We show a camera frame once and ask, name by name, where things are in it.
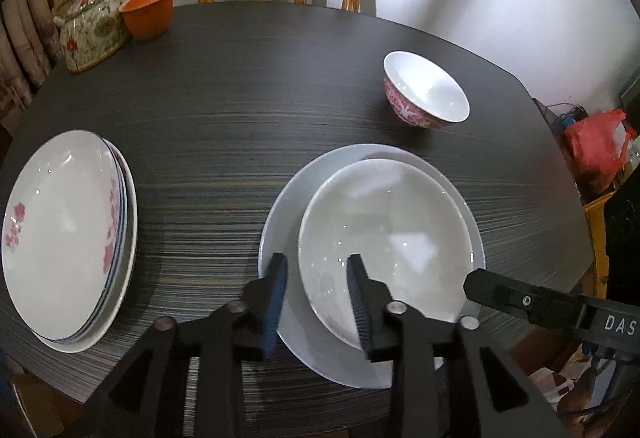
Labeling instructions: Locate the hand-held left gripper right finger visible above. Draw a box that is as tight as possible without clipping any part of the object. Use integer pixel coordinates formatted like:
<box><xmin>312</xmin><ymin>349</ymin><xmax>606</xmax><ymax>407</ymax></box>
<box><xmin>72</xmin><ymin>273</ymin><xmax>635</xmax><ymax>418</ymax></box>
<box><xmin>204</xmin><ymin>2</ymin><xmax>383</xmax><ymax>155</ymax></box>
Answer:
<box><xmin>346</xmin><ymin>254</ymin><xmax>566</xmax><ymax>438</ymax></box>

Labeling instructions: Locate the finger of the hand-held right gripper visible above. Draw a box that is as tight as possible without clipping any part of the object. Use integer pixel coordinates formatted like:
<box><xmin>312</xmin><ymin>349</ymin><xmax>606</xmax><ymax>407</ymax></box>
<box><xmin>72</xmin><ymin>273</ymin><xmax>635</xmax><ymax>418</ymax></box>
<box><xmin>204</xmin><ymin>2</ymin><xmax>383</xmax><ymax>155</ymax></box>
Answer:
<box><xmin>462</xmin><ymin>268</ymin><xmax>596</xmax><ymax>331</ymax></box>

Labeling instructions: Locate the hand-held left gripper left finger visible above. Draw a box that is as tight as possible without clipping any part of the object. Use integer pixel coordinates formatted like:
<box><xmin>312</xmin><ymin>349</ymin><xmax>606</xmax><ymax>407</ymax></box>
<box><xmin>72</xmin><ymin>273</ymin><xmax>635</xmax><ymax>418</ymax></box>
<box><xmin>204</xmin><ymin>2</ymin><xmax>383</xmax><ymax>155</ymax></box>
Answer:
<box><xmin>92</xmin><ymin>252</ymin><xmax>290</xmax><ymax>438</ymax></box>

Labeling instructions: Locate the large white plate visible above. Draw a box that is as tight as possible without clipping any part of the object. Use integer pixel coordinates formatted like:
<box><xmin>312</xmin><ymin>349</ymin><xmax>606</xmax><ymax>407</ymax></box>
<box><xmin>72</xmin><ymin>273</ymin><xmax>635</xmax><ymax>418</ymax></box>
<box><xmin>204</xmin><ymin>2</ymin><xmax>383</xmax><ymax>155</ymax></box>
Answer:
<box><xmin>257</xmin><ymin>143</ymin><xmax>487</xmax><ymax>390</ymax></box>

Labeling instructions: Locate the white bowl grey pattern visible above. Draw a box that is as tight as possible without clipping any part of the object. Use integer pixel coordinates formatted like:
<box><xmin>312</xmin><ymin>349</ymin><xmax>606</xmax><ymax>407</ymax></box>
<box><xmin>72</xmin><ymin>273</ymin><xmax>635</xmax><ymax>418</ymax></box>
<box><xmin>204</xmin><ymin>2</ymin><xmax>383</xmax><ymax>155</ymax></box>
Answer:
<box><xmin>297</xmin><ymin>159</ymin><xmax>476</xmax><ymax>353</ymax></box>

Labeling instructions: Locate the pink patterned bowl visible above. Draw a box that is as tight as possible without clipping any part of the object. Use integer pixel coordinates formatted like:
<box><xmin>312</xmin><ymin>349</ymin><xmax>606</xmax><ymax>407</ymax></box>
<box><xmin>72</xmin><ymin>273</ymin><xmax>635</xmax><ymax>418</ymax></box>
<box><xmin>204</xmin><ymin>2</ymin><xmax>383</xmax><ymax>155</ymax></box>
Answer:
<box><xmin>383</xmin><ymin>51</ymin><xmax>471</xmax><ymax>131</ymax></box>

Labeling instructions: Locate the red plastic bag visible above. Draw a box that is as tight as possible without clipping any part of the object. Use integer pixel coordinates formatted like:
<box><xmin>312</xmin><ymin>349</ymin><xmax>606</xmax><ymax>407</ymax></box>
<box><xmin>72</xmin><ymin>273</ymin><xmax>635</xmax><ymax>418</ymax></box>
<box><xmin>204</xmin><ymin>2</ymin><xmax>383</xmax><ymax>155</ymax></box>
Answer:
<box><xmin>564</xmin><ymin>108</ymin><xmax>638</xmax><ymax>179</ymax></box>

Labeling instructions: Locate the orange lidded cup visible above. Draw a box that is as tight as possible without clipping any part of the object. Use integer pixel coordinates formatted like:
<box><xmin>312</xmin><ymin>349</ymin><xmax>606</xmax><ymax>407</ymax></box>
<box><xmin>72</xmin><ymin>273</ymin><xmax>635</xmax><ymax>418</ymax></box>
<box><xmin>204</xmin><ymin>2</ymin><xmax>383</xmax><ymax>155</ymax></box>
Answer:
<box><xmin>120</xmin><ymin>0</ymin><xmax>176</xmax><ymax>42</ymax></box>

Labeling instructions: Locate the floral ceramic teapot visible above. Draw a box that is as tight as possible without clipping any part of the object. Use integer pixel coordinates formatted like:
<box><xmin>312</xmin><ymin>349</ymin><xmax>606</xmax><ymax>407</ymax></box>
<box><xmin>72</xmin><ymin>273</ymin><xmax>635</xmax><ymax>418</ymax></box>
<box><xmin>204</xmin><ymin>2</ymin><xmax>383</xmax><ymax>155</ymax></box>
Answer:
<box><xmin>52</xmin><ymin>0</ymin><xmax>143</xmax><ymax>73</ymax></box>

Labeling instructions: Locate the beige patterned curtain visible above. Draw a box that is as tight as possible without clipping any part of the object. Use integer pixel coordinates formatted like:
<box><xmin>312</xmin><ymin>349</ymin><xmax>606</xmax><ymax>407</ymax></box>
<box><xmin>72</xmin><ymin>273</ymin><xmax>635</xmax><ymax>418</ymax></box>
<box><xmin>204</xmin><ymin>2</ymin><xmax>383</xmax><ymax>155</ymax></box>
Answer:
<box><xmin>0</xmin><ymin>0</ymin><xmax>71</xmax><ymax>119</ymax></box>

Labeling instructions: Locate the yellow wooden frame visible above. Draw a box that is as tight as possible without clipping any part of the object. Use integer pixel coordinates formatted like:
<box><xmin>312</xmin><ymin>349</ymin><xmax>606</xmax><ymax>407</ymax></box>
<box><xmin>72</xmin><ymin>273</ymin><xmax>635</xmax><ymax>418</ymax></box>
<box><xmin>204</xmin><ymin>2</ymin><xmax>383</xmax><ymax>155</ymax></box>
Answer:
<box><xmin>582</xmin><ymin>183</ymin><xmax>623</xmax><ymax>299</ymax></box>

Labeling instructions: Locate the tangled blue cable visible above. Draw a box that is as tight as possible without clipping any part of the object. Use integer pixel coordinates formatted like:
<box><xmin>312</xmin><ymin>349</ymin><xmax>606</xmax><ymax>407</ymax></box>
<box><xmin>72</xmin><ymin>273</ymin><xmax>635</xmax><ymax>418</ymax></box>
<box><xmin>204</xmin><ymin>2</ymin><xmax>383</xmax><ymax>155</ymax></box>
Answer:
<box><xmin>547</xmin><ymin>103</ymin><xmax>588</xmax><ymax>131</ymax></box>

